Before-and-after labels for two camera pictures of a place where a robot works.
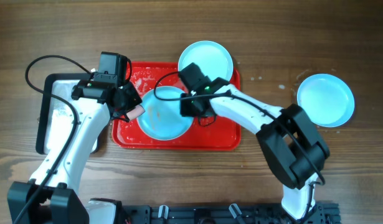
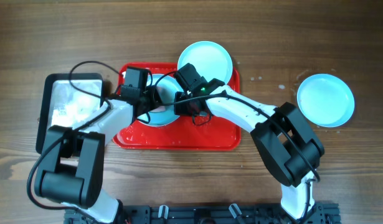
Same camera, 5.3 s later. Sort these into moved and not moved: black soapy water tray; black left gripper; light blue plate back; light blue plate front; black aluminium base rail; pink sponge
Moved: light blue plate front; pink sponge; black left gripper
Not moved: black soapy water tray; black aluminium base rail; light blue plate back
